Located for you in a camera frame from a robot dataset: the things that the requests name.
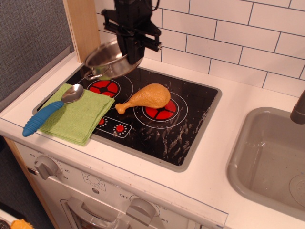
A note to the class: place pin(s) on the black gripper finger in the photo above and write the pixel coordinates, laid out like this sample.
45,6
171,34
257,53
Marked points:
122,44
135,50

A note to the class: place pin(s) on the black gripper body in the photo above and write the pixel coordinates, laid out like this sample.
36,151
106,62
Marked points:
134,20

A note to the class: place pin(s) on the stainless steel pot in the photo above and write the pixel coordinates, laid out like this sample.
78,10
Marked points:
107,62

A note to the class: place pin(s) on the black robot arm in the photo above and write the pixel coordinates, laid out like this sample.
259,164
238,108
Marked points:
133,2

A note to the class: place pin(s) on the black toy stove top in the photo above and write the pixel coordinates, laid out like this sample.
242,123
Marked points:
167,136

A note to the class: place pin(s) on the plastic chicken drumstick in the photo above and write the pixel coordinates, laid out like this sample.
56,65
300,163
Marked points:
153,96

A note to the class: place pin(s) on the green folded cloth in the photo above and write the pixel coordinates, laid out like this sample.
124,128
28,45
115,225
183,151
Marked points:
76,121

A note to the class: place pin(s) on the grey left oven knob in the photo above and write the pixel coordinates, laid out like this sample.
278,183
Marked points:
45,166

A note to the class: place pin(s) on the grey oven knob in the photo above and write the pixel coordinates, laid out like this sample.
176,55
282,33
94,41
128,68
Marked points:
45,166
141,210

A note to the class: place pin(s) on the white toy oven front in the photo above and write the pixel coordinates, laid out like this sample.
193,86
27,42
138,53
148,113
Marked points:
69,182

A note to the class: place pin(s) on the grey right oven knob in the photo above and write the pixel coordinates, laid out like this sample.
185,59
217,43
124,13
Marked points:
141,210

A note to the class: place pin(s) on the grey toy sink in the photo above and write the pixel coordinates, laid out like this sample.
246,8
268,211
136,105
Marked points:
267,165

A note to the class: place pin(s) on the grey faucet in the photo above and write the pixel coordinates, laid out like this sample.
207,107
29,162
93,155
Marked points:
298,113

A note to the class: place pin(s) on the orange yellow object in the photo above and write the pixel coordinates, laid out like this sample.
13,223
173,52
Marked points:
21,224

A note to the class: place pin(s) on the wooden side post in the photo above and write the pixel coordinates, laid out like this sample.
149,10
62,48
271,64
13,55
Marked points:
83,26

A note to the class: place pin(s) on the blue handled metal spoon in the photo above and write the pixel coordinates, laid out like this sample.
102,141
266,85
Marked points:
73,94

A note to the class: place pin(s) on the grey oven door handle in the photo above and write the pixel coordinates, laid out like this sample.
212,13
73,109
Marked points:
91,211

